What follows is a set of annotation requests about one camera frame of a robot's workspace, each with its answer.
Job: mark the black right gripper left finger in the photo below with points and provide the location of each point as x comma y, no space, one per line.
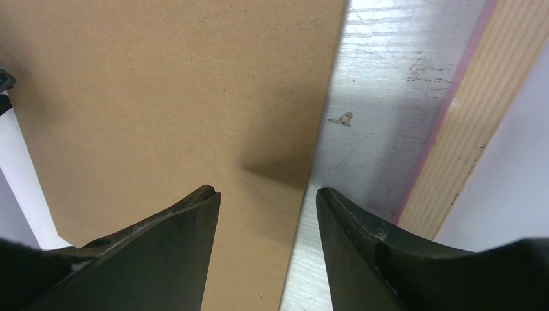
159,263

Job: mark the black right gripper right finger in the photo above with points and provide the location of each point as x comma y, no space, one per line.
372,264

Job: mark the brown backing board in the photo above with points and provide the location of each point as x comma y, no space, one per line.
128,106

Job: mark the pink wooden photo frame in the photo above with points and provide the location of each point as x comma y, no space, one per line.
504,46

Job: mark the blue landscape photo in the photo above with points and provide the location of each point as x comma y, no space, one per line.
506,196

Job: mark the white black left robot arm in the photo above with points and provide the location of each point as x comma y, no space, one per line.
7,83

